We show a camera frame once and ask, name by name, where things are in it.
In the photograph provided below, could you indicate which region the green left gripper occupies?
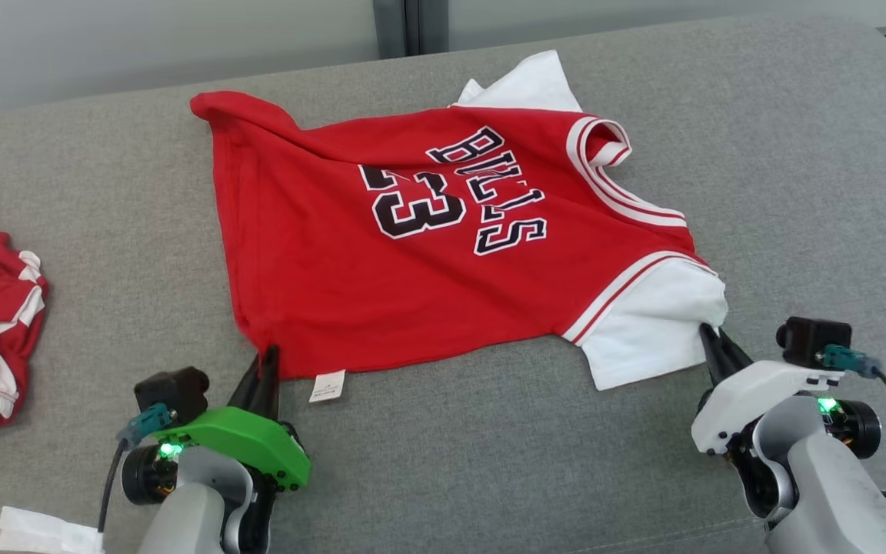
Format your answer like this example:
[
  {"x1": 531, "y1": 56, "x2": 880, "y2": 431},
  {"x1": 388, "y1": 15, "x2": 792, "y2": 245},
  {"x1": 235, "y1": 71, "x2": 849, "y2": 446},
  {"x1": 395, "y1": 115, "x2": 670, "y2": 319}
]
[{"x1": 152, "y1": 345, "x2": 311, "y2": 493}]

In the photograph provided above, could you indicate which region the grey partition post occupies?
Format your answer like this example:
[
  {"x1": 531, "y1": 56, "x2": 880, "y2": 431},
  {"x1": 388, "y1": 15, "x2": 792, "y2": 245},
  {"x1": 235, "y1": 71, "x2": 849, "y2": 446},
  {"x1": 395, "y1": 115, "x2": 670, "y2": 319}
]
[{"x1": 372, "y1": 0, "x2": 450, "y2": 60}]

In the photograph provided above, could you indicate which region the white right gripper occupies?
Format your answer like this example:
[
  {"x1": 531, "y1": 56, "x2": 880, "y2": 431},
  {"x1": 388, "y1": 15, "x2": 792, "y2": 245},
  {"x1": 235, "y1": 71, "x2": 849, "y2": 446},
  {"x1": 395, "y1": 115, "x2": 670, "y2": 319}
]
[{"x1": 691, "y1": 323, "x2": 844, "y2": 455}]

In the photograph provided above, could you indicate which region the white tape tag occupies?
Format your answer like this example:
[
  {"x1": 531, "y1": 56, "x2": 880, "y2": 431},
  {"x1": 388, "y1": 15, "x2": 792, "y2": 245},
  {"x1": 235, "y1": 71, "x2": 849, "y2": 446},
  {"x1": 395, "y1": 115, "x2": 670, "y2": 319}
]
[{"x1": 0, "y1": 506, "x2": 105, "y2": 554}]

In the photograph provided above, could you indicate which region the red Bulls basketball jersey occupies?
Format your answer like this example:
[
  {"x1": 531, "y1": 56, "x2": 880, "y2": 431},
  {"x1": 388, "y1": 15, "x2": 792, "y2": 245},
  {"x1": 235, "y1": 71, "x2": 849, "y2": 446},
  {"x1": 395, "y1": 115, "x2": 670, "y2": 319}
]
[{"x1": 191, "y1": 50, "x2": 730, "y2": 403}]

